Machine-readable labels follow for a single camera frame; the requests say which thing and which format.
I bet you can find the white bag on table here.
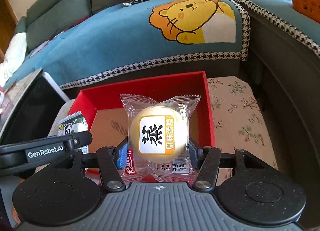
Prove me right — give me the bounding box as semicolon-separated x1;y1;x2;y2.
1;32;27;87

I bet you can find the red cardboard box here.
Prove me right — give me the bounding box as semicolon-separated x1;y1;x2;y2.
68;71;217;187

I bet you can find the floral tablecloth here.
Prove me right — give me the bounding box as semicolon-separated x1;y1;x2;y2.
35;75;278;180

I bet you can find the black glass coffee table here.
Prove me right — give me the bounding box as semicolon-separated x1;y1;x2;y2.
1;69;69;145

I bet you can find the steamed egg cake packet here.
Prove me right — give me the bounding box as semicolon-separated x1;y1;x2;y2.
120;94;201;184

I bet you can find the white Kapre snack packet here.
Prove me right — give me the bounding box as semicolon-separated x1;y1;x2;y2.
57;110;90;155

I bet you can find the blue lion sofa cover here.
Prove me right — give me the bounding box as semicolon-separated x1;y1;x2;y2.
4;0;250;90

